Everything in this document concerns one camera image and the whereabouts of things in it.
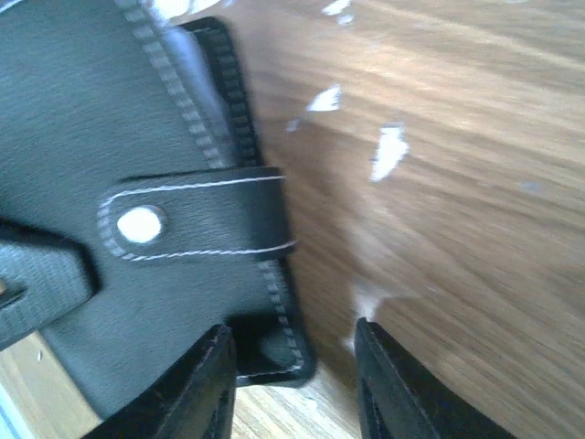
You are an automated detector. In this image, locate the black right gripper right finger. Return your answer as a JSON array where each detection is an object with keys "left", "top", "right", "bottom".
[{"left": 354, "top": 317, "right": 513, "bottom": 438}]

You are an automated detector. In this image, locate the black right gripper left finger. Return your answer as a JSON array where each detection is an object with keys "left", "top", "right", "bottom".
[{"left": 85, "top": 325, "right": 237, "bottom": 439}]

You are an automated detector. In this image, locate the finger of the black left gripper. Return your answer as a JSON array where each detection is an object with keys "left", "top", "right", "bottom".
[{"left": 1, "top": 219, "right": 102, "bottom": 349}]

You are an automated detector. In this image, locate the black leather card holder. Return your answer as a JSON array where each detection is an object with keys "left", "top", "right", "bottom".
[{"left": 1, "top": 1, "right": 316, "bottom": 418}]

